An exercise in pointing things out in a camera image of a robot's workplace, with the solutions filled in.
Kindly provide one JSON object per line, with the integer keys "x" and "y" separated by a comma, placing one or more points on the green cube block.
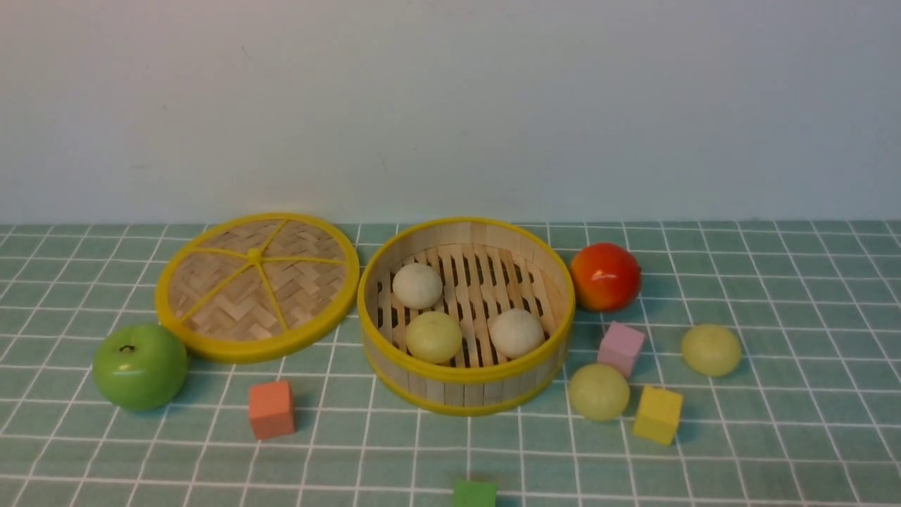
{"x": 468, "y": 493}

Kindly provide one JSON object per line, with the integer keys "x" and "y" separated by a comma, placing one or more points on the bamboo steamer basket yellow rim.
{"x": 486, "y": 267}

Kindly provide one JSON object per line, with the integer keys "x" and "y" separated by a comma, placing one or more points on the green apple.
{"x": 141, "y": 367}

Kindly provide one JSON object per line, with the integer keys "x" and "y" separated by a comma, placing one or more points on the orange cube block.
{"x": 271, "y": 410}

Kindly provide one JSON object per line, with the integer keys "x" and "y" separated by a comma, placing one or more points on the bamboo steamer lid yellow rim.
{"x": 258, "y": 288}

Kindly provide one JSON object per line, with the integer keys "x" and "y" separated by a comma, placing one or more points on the white bun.
{"x": 417, "y": 286}
{"x": 516, "y": 332}

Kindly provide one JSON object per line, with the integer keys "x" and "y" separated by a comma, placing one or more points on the red tomato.
{"x": 607, "y": 278}

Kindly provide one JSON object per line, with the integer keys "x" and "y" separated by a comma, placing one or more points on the yellow cube block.
{"x": 658, "y": 415}

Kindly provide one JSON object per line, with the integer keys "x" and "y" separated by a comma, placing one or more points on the yellow-green bun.
{"x": 598, "y": 392}
{"x": 434, "y": 337}
{"x": 712, "y": 350}

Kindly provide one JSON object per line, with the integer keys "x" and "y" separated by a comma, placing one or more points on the pink cube block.
{"x": 620, "y": 348}

